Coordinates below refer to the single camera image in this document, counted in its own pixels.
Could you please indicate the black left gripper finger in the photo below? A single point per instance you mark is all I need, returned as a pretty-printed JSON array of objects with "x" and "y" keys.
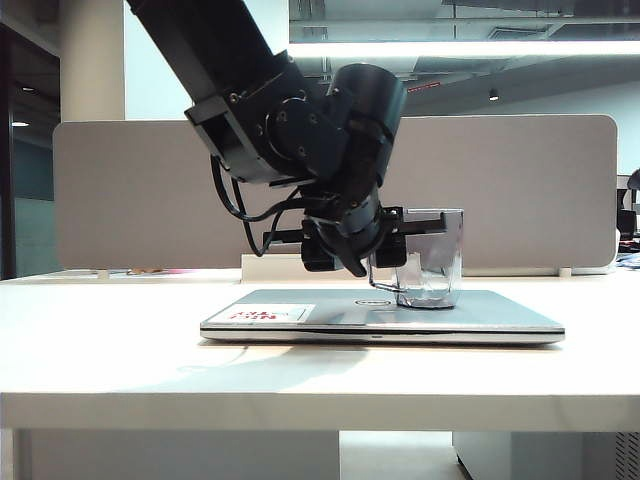
[{"x": 425, "y": 227}]

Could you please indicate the white divider support bracket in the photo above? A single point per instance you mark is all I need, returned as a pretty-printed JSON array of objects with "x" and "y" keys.
[{"x": 565, "y": 272}]

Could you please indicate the colourful papers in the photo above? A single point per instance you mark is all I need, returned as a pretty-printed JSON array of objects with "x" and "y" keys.
[{"x": 150, "y": 272}]

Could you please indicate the long ceiling light strip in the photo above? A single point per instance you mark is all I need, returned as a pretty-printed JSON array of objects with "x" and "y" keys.
[{"x": 500, "y": 49}]

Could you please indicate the round ceiling spotlight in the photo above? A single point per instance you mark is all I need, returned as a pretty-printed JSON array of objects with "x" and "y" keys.
[{"x": 494, "y": 95}]

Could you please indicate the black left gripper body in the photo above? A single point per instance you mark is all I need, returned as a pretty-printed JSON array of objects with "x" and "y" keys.
[{"x": 350, "y": 225}]

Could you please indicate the silver closed laptop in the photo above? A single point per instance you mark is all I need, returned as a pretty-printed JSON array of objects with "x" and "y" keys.
[{"x": 475, "y": 320}]

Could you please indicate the red ceiling sign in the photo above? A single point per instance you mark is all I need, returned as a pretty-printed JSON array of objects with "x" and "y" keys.
[{"x": 425, "y": 87}]

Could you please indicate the grey fabric desk divider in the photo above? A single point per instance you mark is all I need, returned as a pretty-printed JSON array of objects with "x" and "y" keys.
[{"x": 500, "y": 190}]

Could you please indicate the white desk support panel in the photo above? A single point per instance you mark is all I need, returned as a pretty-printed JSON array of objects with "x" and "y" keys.
[{"x": 175, "y": 457}]

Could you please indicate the black office equipment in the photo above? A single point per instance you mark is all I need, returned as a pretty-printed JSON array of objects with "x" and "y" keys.
[{"x": 629, "y": 210}]

